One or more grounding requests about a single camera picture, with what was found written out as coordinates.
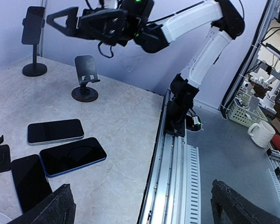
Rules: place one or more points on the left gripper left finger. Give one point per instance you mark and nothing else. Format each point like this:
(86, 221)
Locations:
(58, 208)

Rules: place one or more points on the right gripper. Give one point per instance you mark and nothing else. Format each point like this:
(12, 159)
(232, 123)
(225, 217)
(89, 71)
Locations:
(105, 25)

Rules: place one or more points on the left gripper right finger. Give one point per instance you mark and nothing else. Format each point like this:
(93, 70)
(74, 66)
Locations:
(229, 207)

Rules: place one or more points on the black pole phone stand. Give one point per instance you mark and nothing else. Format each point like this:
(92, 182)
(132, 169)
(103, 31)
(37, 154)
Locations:
(34, 69)

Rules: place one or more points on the silver-edged black smartphone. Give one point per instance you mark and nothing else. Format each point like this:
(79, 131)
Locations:
(54, 131)

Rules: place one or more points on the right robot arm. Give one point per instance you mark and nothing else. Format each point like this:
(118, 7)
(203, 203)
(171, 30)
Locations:
(148, 54)

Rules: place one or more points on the blue-edged black smartphone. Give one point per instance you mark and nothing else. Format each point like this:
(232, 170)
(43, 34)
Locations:
(68, 157)

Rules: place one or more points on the white textured mug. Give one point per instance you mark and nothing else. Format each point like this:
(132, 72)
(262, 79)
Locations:
(261, 133)

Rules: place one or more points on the white perforated storage basket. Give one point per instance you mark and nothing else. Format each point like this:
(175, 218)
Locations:
(240, 115)

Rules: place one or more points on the background white robot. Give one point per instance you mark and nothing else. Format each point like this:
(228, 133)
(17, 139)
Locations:
(271, 84)

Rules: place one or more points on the round-base plate phone stand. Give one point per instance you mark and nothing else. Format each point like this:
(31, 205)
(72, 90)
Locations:
(86, 73)

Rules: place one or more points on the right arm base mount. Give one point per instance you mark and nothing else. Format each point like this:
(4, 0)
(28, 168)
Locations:
(180, 115)

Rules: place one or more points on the right aluminium frame post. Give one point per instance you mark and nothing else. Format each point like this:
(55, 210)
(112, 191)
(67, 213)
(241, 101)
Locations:
(268, 13)

